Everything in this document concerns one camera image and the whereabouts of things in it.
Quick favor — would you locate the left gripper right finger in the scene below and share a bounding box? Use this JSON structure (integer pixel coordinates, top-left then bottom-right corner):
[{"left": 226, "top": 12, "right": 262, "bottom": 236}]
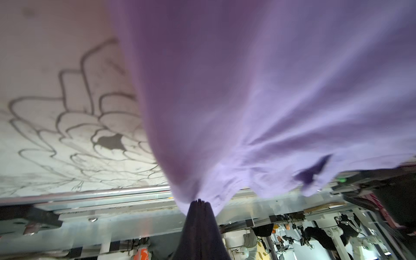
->
[{"left": 201, "top": 201, "right": 230, "bottom": 260}]

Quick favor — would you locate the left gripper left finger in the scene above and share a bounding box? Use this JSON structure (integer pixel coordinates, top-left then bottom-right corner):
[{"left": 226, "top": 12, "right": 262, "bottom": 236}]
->
[{"left": 172, "top": 199, "right": 203, "bottom": 260}]

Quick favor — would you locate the lavender purple t-shirt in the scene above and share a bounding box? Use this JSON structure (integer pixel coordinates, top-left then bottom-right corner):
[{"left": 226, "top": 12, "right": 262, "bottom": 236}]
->
[{"left": 108, "top": 1, "right": 416, "bottom": 213}]

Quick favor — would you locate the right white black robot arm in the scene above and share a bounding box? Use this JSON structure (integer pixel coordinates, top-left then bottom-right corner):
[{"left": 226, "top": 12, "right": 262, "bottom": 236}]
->
[{"left": 332, "top": 162, "right": 416, "bottom": 229}]

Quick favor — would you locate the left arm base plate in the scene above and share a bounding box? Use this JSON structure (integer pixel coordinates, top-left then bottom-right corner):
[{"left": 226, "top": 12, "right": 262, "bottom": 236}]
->
[{"left": 1, "top": 205, "right": 63, "bottom": 237}]

